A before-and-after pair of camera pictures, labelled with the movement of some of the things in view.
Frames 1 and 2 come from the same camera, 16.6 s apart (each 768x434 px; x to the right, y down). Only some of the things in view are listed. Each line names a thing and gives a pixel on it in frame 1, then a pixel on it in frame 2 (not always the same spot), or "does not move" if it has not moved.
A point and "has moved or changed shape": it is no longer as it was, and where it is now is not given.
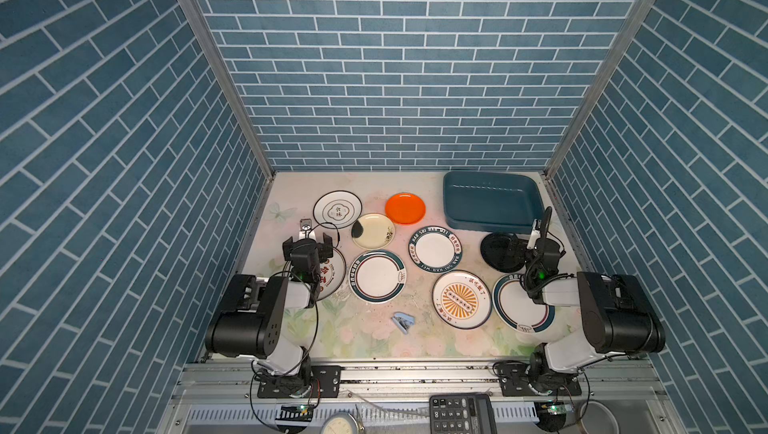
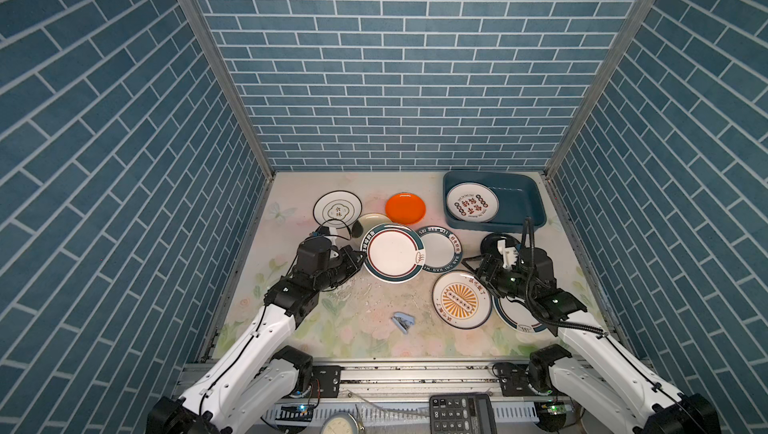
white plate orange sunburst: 462,299 does not move
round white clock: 340,423 does not move
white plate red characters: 332,275 has moved or changed shape
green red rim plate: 516,309 does not move
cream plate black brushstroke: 372,231 does not move
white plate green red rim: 377,276 -> 395,253
